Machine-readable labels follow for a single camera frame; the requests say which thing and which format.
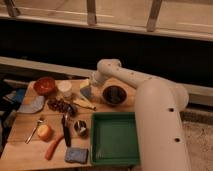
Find yellow apple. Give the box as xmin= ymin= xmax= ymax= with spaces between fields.
xmin=37 ymin=124 xmax=52 ymax=141

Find white cup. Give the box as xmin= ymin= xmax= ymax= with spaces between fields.
xmin=57 ymin=80 xmax=72 ymax=98

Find grey blue plate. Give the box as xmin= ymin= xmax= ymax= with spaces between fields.
xmin=18 ymin=96 xmax=45 ymax=114

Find green plastic tray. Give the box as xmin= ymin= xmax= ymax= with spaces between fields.
xmin=90 ymin=112 xmax=140 ymax=166

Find black handled knife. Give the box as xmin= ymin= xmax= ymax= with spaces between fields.
xmin=61 ymin=115 xmax=71 ymax=147

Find dark metal cup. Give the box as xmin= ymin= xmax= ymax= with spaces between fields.
xmin=74 ymin=120 xmax=88 ymax=137

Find orange carrot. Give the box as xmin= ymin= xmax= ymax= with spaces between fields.
xmin=45 ymin=135 xmax=63 ymax=160

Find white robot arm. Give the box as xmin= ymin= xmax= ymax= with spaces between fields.
xmin=90 ymin=59 xmax=192 ymax=171

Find red bowl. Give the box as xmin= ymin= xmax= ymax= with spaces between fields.
xmin=33 ymin=77 xmax=56 ymax=96

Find blue sponge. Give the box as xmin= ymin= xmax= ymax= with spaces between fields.
xmin=64 ymin=147 xmax=88 ymax=164

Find metal fork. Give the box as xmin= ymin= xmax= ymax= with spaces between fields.
xmin=25 ymin=116 xmax=44 ymax=144

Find dark brown bowl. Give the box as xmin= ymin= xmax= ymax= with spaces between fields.
xmin=102 ymin=85 xmax=127 ymax=106

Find dark grape bunch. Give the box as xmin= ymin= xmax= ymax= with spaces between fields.
xmin=47 ymin=98 xmax=78 ymax=116

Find banana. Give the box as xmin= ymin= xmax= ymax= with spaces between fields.
xmin=73 ymin=99 xmax=96 ymax=110

